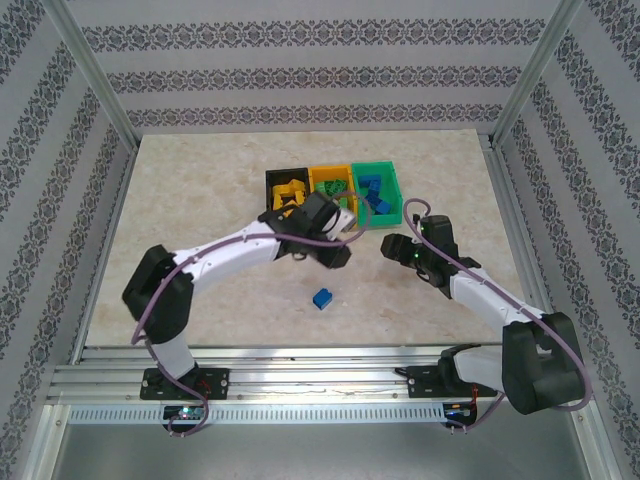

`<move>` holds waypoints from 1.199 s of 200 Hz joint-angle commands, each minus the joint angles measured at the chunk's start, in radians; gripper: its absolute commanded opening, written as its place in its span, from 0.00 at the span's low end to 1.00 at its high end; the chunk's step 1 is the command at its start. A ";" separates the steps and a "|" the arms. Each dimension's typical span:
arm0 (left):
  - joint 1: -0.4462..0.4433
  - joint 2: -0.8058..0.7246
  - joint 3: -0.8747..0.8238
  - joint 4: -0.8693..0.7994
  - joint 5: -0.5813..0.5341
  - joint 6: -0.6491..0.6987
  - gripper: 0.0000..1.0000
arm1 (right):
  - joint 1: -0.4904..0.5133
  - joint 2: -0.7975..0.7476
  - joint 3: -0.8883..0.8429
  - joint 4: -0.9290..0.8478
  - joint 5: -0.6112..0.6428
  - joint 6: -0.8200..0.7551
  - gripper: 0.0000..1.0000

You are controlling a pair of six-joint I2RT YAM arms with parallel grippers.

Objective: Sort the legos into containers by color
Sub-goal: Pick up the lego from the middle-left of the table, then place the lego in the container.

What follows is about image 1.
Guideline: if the green plastic bin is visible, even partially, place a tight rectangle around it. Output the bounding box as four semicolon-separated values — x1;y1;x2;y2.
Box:
349;159;405;231

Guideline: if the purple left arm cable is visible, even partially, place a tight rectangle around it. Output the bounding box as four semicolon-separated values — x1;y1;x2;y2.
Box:
130;189;374;439

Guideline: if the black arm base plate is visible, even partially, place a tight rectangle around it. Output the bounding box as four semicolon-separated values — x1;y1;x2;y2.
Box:
407;364;501;400
139;367;231;401

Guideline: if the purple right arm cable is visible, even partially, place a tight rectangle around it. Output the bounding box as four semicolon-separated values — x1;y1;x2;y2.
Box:
402;198;594;437

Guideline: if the slotted grey cable duct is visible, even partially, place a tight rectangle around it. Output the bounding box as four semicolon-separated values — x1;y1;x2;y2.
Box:
67;403;446;425

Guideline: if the black plastic bin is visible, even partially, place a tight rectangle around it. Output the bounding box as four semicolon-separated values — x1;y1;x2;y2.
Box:
264;167;312;221

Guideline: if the aluminium frame post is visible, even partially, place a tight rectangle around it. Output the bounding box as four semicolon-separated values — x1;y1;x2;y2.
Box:
492;0;584;149
42;0;139;151

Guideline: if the aluminium side rail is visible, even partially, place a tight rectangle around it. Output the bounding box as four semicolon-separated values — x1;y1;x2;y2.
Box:
67;147;139;364
484;142;569;361

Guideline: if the yellow plastic bin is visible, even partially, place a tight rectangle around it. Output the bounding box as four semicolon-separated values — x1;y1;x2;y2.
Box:
306;163;362;234

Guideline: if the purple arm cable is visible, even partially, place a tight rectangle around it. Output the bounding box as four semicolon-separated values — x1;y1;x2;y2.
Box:
402;198;594;437
130;189;374;439

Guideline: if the aluminium rail beam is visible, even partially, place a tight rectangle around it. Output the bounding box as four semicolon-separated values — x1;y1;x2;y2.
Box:
47;344;594;406

